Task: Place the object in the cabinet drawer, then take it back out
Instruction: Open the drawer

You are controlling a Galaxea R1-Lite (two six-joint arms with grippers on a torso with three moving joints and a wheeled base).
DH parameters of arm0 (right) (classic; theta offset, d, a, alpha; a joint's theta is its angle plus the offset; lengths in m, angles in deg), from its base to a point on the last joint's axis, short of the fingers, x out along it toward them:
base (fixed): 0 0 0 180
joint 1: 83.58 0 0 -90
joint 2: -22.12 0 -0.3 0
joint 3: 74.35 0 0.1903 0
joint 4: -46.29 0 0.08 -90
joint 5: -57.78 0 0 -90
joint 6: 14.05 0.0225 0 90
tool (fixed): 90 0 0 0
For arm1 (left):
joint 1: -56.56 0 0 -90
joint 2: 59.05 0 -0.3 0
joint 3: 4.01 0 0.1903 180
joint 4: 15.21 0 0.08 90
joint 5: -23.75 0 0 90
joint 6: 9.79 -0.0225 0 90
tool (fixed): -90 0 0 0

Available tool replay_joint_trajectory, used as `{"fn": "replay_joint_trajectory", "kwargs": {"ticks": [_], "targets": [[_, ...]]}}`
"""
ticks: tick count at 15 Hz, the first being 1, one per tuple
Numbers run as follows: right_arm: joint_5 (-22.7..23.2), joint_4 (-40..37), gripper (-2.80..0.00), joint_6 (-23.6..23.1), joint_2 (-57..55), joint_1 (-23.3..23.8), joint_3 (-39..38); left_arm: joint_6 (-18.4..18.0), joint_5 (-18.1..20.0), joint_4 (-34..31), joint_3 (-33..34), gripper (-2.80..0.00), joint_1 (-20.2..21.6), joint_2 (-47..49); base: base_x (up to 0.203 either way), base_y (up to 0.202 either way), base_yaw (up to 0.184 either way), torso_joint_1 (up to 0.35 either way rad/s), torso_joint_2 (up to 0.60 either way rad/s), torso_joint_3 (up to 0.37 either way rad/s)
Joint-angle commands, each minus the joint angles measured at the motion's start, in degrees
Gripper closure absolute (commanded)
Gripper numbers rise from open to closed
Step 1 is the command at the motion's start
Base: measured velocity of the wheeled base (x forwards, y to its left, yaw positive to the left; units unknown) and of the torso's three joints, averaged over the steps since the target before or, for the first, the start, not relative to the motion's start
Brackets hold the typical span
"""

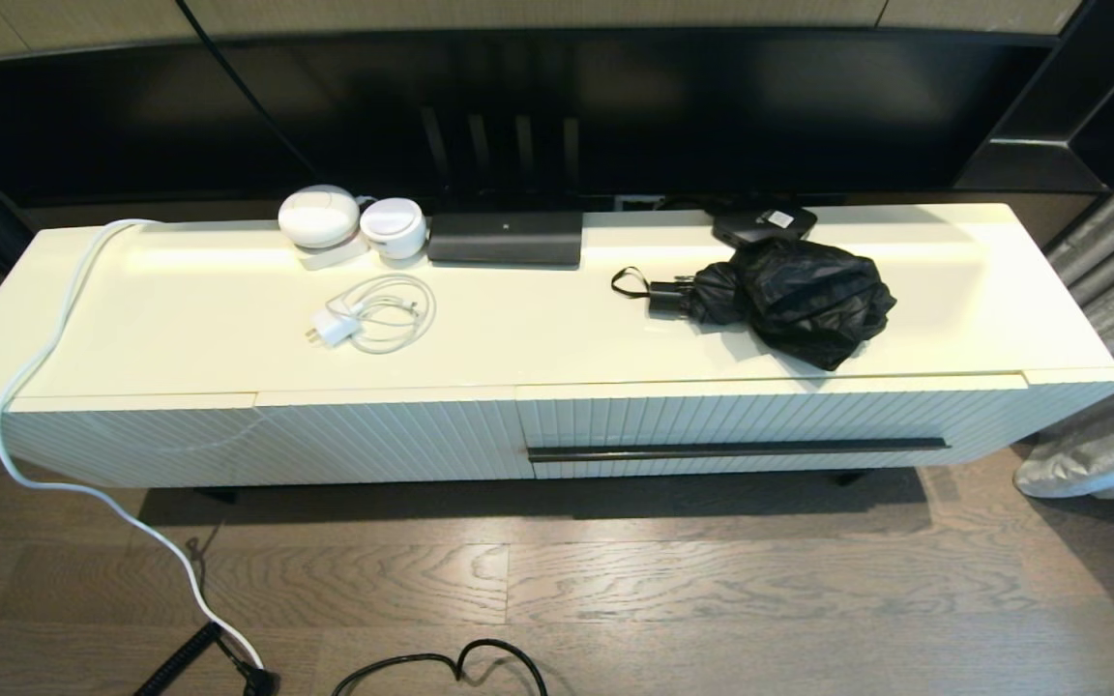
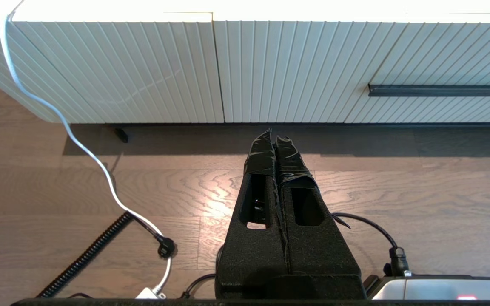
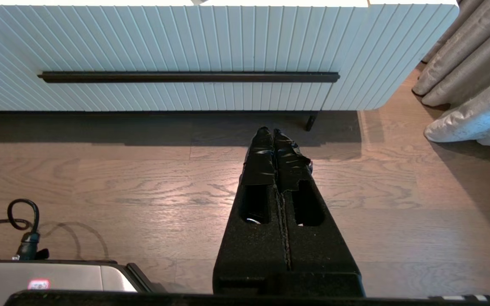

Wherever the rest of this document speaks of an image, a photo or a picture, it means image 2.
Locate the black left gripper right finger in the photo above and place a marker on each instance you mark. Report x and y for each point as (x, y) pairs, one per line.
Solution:
(321, 259)

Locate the cream white TV cabinet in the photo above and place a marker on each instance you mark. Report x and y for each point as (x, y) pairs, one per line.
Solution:
(270, 8)

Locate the white power strip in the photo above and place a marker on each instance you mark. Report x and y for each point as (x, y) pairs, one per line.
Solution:
(147, 293)

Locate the white grey robot base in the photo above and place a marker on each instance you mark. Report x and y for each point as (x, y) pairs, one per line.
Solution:
(440, 289)

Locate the white ribbed cabinet door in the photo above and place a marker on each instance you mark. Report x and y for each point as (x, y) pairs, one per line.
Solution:
(292, 72)
(121, 72)

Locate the white ribbed drawer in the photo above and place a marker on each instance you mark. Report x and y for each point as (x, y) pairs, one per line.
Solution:
(462, 55)

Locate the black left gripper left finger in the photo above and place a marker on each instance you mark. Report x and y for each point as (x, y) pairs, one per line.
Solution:
(253, 255)

